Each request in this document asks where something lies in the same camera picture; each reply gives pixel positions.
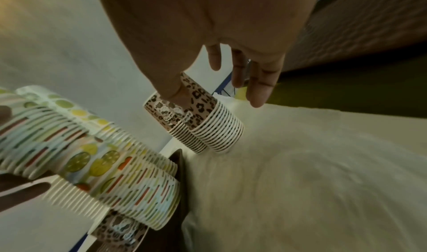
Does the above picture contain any white table cloth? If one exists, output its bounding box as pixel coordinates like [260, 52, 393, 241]
[181, 93, 427, 252]

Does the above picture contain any person's left hand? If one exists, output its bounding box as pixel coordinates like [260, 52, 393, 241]
[0, 104, 51, 215]

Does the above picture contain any plain white paper cup stack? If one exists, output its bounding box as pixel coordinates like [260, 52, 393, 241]
[43, 176, 112, 221]

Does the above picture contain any lime print paper cup stack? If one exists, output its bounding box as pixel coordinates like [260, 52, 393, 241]
[0, 106, 181, 231]
[15, 85, 178, 176]

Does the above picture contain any leopard print paper cup stack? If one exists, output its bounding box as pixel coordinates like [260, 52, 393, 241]
[144, 91, 209, 154]
[180, 72, 245, 153]
[89, 210, 149, 252]

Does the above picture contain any blue metal frame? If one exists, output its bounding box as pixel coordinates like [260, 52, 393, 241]
[212, 71, 234, 96]

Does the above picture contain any person's right hand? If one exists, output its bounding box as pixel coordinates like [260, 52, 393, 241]
[93, 0, 322, 109]

